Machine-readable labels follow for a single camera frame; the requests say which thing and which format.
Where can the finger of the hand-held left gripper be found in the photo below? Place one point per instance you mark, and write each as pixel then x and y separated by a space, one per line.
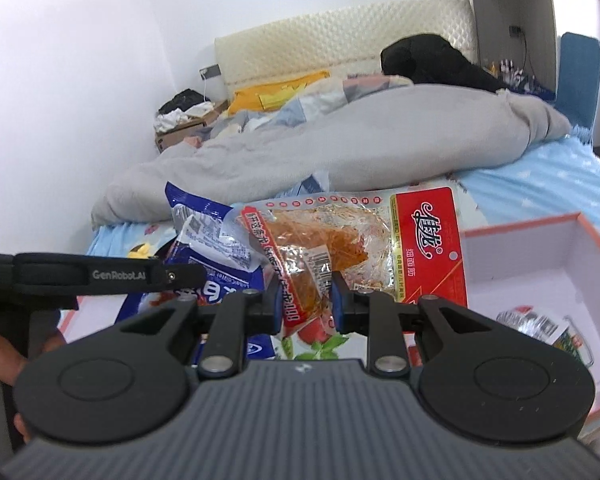
pixel 185 276

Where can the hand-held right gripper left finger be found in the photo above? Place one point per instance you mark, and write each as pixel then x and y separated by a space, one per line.
pixel 277 305

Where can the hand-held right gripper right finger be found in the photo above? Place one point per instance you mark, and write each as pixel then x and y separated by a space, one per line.
pixel 336 302

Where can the small clear spicy strips packet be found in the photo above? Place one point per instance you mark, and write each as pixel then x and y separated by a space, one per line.
pixel 300 270

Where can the blue sausage packet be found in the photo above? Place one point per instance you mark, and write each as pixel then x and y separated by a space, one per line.
pixel 200 220

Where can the large clear red-label noodle packet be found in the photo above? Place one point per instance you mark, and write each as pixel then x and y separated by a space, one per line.
pixel 425 240

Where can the orange cardboard box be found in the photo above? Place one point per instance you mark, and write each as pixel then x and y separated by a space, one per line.
pixel 520 270

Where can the clear packet with green label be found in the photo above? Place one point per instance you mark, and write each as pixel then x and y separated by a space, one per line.
pixel 535 325

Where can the person's left hand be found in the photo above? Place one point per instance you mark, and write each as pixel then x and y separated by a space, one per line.
pixel 0 355

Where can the floral mat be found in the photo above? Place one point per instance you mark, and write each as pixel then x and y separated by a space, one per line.
pixel 325 347

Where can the brown cardboard box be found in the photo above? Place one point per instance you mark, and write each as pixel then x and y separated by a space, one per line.
pixel 180 135

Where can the grey duvet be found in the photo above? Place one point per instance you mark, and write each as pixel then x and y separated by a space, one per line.
pixel 330 135

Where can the pile of clothes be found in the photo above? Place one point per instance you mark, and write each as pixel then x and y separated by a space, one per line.
pixel 180 102

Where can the yellow pillow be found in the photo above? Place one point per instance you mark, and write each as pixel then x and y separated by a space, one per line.
pixel 260 92

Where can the light blue bed sheet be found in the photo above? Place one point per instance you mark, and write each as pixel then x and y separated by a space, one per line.
pixel 540 180

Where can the black cloth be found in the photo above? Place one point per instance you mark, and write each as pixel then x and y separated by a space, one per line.
pixel 430 60

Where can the cream quilted headboard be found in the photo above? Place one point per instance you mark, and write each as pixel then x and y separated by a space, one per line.
pixel 330 40

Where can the group of small bottles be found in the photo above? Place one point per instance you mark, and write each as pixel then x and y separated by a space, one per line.
pixel 510 77

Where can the black charger plug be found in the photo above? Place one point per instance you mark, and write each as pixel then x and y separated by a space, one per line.
pixel 516 31

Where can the blue covered chair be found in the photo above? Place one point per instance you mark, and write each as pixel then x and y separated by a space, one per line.
pixel 580 80

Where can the grey bedside cabinet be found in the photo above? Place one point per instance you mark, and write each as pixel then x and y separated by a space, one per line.
pixel 505 0

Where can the wall outlet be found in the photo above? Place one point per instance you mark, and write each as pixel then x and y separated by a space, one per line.
pixel 210 72

